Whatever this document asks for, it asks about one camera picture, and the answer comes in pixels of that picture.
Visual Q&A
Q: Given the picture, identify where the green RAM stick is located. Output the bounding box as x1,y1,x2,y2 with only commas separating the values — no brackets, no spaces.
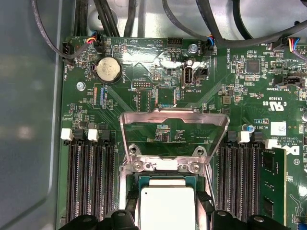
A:
260,146,288,227

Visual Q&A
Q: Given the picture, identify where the black grey PC case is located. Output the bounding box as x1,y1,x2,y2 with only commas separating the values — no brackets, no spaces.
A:
0,0,307,230

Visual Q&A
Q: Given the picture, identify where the green motherboard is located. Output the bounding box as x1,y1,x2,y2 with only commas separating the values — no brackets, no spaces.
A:
55,35,307,230

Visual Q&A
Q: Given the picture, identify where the metal socket cover frame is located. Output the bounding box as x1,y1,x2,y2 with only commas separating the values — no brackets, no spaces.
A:
119,107,231,173

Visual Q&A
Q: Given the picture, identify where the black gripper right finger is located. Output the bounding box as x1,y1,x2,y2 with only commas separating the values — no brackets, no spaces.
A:
195,191,286,230

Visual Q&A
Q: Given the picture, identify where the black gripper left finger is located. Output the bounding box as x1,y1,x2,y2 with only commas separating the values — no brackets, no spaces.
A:
58,191,140,230

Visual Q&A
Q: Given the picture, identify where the silver coin cell battery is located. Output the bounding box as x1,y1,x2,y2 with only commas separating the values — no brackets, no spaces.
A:
95,56,121,84

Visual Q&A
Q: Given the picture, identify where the white barcode sticker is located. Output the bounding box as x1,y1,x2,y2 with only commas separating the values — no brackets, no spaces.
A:
270,121,286,136

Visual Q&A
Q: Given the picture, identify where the thin grey fan wire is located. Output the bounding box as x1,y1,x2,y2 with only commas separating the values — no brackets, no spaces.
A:
30,0,81,66

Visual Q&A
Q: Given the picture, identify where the silver CPU green board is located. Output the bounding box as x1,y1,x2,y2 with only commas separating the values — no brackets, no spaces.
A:
138,176,198,230

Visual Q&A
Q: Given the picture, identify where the internal USB port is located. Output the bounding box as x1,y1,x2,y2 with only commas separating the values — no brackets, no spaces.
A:
182,67,194,86

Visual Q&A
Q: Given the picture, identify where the thin wire locking lever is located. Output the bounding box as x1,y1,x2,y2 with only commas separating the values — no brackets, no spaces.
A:
204,166,216,202

